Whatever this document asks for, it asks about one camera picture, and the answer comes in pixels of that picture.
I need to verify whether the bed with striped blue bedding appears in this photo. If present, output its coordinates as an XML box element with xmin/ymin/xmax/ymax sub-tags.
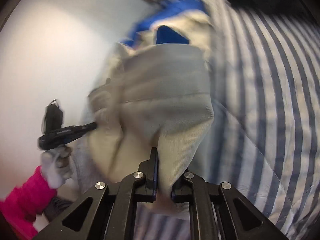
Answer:
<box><xmin>135</xmin><ymin>0</ymin><xmax>320</xmax><ymax>240</ymax></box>

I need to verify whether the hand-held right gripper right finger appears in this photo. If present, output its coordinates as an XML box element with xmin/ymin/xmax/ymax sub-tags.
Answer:
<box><xmin>171</xmin><ymin>171</ymin><xmax>289</xmax><ymax>240</ymax></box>

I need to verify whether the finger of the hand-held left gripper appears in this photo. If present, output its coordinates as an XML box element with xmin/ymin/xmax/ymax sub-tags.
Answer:
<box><xmin>58</xmin><ymin>122</ymin><xmax>98</xmax><ymax>145</ymax></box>

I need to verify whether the person's left forearm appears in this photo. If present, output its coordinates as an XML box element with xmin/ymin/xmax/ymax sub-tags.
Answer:
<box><xmin>0</xmin><ymin>165</ymin><xmax>58</xmax><ymax>239</ymax></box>

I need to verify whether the beige and blue work jacket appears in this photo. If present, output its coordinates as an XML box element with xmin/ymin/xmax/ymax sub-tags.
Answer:
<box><xmin>72</xmin><ymin>0</ymin><xmax>215</xmax><ymax>220</ymax></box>

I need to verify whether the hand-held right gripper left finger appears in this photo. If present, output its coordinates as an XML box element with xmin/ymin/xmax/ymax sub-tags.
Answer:
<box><xmin>32</xmin><ymin>147</ymin><xmax>159</xmax><ymax>240</ymax></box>

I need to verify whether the person's left hand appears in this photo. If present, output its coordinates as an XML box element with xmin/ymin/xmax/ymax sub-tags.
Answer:
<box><xmin>40</xmin><ymin>144</ymin><xmax>75</xmax><ymax>189</ymax></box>

